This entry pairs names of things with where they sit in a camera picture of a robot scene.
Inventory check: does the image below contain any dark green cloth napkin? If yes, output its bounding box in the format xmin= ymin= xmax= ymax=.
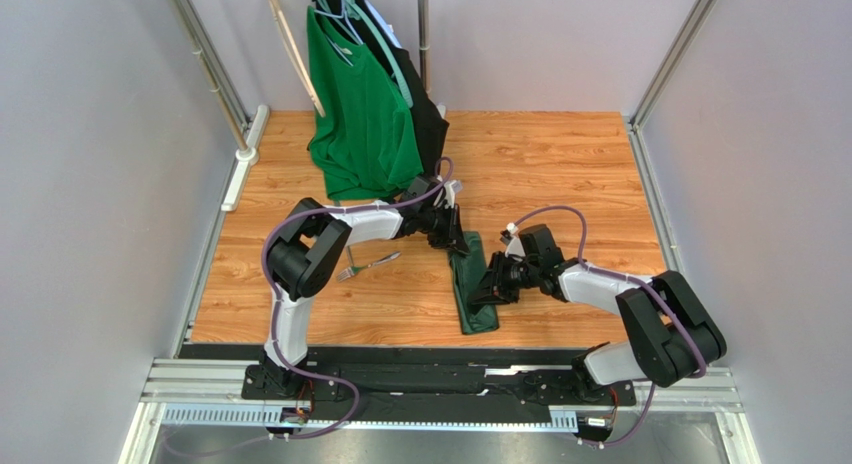
xmin=448 ymin=231 xmax=500 ymax=335

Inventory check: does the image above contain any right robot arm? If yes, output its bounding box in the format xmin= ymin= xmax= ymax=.
xmin=463 ymin=224 xmax=727 ymax=398

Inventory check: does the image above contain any purple cable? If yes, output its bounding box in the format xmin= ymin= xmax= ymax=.
xmin=260 ymin=156 xmax=455 ymax=441
xmin=505 ymin=205 xmax=708 ymax=449

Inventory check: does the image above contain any black t-shirt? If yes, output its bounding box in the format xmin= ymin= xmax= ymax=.
xmin=392 ymin=31 xmax=449 ymax=175

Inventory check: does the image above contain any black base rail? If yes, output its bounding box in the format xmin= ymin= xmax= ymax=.
xmin=178 ymin=344 xmax=637 ymax=425

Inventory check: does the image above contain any white corner pole bracket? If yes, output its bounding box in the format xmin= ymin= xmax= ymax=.
xmin=220 ymin=104 xmax=271 ymax=212

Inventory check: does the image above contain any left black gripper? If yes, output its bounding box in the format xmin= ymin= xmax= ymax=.
xmin=418 ymin=203 xmax=470 ymax=255

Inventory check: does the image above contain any metal rack pole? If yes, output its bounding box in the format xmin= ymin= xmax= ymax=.
xmin=417 ymin=0 xmax=431 ymax=93

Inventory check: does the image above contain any silver fork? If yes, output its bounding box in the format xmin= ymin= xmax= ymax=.
xmin=336 ymin=251 xmax=401 ymax=282

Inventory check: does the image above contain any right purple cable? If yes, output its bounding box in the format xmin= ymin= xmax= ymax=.
xmin=505 ymin=205 xmax=708 ymax=449

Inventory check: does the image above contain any green t-shirt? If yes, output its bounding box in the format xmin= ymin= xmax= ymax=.
xmin=306 ymin=7 xmax=423 ymax=201

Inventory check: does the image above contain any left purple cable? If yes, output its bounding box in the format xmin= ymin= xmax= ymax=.
xmin=260 ymin=156 xmax=455 ymax=441

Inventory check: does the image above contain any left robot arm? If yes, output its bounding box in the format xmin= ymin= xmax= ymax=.
xmin=242 ymin=175 xmax=469 ymax=400

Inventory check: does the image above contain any teal clothes hanger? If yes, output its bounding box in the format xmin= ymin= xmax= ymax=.
xmin=312 ymin=0 xmax=414 ymax=109

